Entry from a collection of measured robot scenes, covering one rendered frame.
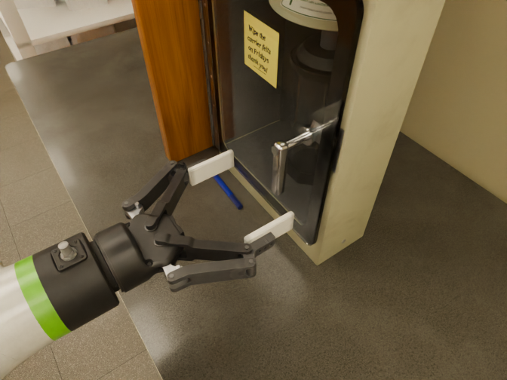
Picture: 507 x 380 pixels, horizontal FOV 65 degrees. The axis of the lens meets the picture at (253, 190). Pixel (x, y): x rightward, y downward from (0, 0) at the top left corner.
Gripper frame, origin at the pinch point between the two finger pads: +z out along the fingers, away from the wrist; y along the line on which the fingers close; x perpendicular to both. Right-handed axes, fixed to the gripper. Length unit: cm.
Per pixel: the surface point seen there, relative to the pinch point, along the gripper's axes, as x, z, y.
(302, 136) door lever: -6.2, 7.2, -0.7
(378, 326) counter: 20.3, 10.2, -19.1
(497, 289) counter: 20.3, 31.0, -25.9
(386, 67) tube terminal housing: -16.2, 13.5, -5.6
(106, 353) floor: 115, -35, 48
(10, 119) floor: 115, -32, 221
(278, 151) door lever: -5.8, 3.2, -0.9
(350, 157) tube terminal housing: -4.3, 11.1, -5.6
